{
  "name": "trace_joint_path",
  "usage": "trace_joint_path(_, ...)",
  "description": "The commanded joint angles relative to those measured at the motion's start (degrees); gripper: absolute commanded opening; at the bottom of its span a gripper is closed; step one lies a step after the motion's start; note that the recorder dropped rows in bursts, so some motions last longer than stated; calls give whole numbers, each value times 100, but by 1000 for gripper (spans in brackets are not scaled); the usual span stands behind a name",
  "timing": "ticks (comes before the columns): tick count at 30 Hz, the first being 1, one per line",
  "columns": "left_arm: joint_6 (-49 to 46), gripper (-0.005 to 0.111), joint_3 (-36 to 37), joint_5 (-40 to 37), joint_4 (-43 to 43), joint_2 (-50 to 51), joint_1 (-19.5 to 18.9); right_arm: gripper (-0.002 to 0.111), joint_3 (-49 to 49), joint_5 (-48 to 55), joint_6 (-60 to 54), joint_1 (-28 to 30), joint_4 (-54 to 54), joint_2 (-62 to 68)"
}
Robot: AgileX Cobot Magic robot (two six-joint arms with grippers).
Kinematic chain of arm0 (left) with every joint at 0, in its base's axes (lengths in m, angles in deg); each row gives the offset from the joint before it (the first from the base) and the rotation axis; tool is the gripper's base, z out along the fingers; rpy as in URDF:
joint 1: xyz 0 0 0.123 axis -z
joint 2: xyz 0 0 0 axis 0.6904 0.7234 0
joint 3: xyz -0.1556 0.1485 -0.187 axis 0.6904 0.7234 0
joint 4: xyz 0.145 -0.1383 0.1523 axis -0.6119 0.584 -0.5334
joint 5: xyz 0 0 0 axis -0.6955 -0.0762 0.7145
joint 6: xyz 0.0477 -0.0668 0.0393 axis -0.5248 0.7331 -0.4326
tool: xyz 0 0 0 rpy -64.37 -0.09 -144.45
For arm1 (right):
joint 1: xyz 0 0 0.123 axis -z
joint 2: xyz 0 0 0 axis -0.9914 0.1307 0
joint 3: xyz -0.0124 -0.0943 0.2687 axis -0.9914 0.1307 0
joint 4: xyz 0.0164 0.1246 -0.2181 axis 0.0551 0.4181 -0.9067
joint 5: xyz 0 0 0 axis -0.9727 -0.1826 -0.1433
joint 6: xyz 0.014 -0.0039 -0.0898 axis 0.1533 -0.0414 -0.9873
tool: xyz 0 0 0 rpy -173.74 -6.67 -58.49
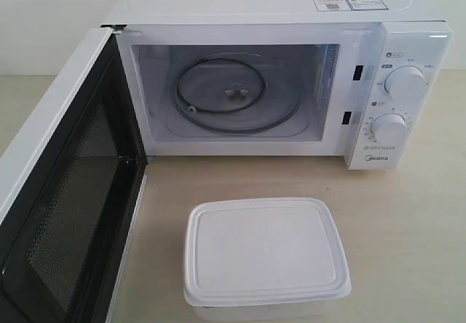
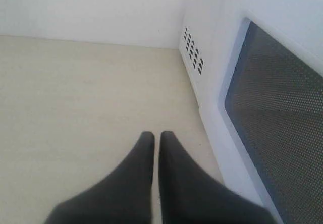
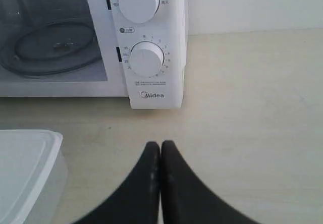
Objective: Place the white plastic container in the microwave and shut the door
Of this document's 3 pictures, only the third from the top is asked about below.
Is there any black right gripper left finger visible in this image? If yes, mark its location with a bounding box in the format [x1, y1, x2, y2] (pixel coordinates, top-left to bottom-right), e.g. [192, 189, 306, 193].
[75, 142, 160, 223]

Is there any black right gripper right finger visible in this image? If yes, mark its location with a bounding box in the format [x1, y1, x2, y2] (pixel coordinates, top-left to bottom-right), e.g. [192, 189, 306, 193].
[160, 140, 257, 223]

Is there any translucent plastic lidded container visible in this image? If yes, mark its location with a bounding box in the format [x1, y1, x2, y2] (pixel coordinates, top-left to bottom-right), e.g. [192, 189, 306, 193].
[1, 129, 68, 223]

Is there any white Midea microwave oven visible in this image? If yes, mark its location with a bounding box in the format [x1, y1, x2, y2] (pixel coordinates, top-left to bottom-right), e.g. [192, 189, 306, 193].
[1, 0, 188, 109]

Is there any white lower timer knob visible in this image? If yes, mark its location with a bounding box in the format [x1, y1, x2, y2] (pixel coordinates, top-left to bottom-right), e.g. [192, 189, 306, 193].
[129, 41, 165, 77]

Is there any glass turntable plate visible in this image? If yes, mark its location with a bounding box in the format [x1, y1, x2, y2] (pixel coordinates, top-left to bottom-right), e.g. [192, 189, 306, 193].
[1, 18, 102, 77]

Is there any white upper power knob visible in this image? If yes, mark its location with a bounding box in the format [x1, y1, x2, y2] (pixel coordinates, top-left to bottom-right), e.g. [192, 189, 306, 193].
[119, 0, 159, 24]

